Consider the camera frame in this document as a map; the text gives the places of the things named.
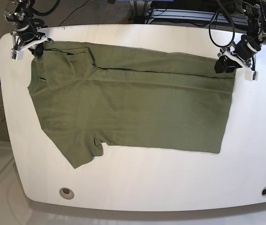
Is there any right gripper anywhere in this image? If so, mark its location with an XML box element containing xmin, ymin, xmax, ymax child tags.
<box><xmin>12</xmin><ymin>23</ymin><xmax>49</xmax><ymax>58</ymax></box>

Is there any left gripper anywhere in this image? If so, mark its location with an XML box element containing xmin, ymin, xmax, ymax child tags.
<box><xmin>214</xmin><ymin>39</ymin><xmax>261</xmax><ymax>74</ymax></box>

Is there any olive green T-shirt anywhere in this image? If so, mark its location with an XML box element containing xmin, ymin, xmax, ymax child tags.
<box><xmin>28</xmin><ymin>42</ymin><xmax>236</xmax><ymax>168</ymax></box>

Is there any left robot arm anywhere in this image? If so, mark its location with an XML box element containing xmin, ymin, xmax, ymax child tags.
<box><xmin>208</xmin><ymin>0</ymin><xmax>266</xmax><ymax>74</ymax></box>

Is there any grey metal table leg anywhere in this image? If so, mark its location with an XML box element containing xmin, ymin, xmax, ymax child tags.
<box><xmin>129</xmin><ymin>0</ymin><xmax>152</xmax><ymax>24</ymax></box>

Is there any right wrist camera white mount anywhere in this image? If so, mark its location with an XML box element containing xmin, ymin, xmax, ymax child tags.
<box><xmin>10</xmin><ymin>31</ymin><xmax>53</xmax><ymax>60</ymax></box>

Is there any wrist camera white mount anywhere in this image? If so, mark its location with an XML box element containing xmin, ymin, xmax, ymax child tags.
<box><xmin>10</xmin><ymin>31</ymin><xmax>53</xmax><ymax>60</ymax></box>
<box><xmin>216</xmin><ymin>45</ymin><xmax>259</xmax><ymax>82</ymax></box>

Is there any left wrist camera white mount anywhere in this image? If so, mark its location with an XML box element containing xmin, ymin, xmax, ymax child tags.
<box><xmin>216</xmin><ymin>45</ymin><xmax>259</xmax><ymax>82</ymax></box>

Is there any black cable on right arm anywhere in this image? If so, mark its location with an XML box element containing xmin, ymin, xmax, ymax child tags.
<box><xmin>31</xmin><ymin>0</ymin><xmax>61</xmax><ymax>17</ymax></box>

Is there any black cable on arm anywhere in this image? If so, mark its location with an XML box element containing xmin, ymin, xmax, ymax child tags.
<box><xmin>208</xmin><ymin>0</ymin><xmax>248</xmax><ymax>47</ymax></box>
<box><xmin>31</xmin><ymin>0</ymin><xmax>61</xmax><ymax>17</ymax></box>

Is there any aluminium frame rail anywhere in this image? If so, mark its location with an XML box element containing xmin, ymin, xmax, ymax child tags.
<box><xmin>147</xmin><ymin>8</ymin><xmax>244</xmax><ymax>30</ymax></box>

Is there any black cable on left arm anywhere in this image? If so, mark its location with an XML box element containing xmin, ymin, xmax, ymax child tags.
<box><xmin>208</xmin><ymin>0</ymin><xmax>248</xmax><ymax>47</ymax></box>

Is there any left table cable grommet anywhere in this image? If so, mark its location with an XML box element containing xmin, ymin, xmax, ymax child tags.
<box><xmin>59</xmin><ymin>187</ymin><xmax>74</xmax><ymax>200</ymax></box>

